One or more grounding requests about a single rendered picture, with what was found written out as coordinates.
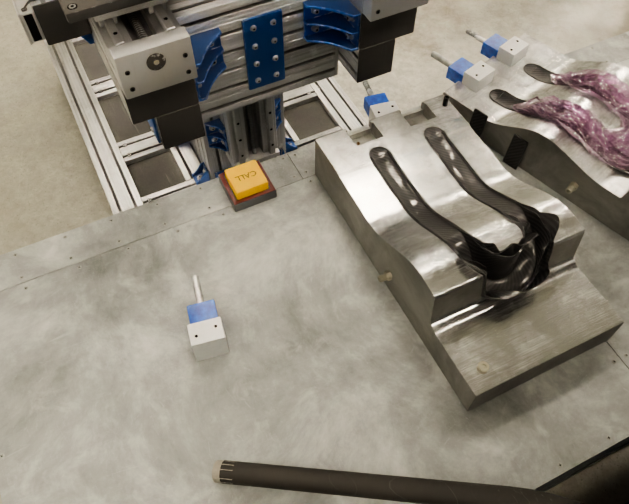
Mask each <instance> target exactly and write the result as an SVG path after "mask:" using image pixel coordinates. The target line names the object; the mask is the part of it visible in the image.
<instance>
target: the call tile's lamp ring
mask: <svg viewBox="0 0 629 504"><path fill-rule="evenodd" d="M256 162H257V164H258V165H259V167H260V169H261V170H262V172H263V174H264V176H265V177H266V179H267V181H268V185H269V186H270V189H267V190H265V191H262V192H259V193H256V194H254V195H251V196H248V197H246V198H243V199H240V200H236V198H235V196H234V195H233V193H232V191H231V189H230V187H229V185H228V183H227V181H226V179H225V178H224V175H225V172H223V173H220V174H219V176H220V178H221V180H222V182H223V184H224V186H225V188H226V190H227V192H228V193H229V195H230V197H231V199H232V201H233V203H234V205H237V204H239V203H242V202H245V201H247V200H250V199H253V198H256V197H258V196H261V195H264V194H266V193H269V192H272V191H274V190H276V189H275V188H274V186H273V184H272V182H271V181H270V179H269V177H268V176H267V174H266V172H265V170H264V169H263V167H262V165H261V164H260V162H259V160H257V161H256Z"/></svg>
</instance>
